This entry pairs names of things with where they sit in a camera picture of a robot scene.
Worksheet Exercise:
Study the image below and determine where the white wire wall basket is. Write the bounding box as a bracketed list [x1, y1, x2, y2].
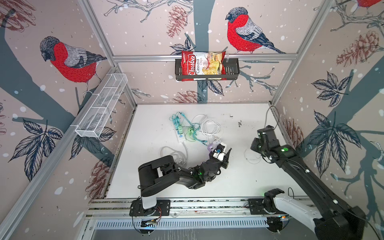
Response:
[75, 74, 128, 138]

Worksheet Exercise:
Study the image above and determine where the black wall basket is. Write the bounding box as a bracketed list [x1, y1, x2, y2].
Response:
[175, 58, 240, 82]

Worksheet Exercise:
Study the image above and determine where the white blue power strip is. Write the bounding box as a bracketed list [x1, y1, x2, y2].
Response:
[173, 118, 186, 143]

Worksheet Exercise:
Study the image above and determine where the white power strip cord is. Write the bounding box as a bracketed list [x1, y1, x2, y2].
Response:
[191, 113, 223, 143]

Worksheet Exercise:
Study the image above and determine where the teal plug adapter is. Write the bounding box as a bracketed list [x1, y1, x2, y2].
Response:
[173, 118, 180, 127]

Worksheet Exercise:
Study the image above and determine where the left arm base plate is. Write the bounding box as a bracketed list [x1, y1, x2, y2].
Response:
[128, 198, 171, 217]

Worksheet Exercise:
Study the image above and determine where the green charging cable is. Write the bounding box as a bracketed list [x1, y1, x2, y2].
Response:
[184, 126, 200, 142]

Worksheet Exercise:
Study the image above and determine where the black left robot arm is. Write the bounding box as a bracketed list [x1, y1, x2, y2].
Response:
[138, 152, 230, 210]

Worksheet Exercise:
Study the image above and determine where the aluminium front rail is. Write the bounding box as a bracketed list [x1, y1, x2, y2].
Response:
[85, 196, 322, 219]

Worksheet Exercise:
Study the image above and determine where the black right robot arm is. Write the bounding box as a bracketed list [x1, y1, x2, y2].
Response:
[251, 126, 366, 240]

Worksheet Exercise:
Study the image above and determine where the white charger adapter with cable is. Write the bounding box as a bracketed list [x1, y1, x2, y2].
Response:
[244, 148, 262, 165]

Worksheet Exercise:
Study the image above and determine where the teal multi-head charging cable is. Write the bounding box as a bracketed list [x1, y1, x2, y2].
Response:
[169, 111, 211, 146]

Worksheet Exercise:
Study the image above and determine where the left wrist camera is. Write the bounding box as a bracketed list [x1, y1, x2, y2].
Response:
[213, 143, 227, 162]

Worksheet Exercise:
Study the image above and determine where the red chips bag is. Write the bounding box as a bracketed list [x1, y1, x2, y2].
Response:
[181, 51, 226, 81]

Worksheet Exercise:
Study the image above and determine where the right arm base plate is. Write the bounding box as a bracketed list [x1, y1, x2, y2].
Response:
[244, 198, 288, 216]

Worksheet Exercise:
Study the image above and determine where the purple power strip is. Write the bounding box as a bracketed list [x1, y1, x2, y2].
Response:
[207, 144, 214, 152]

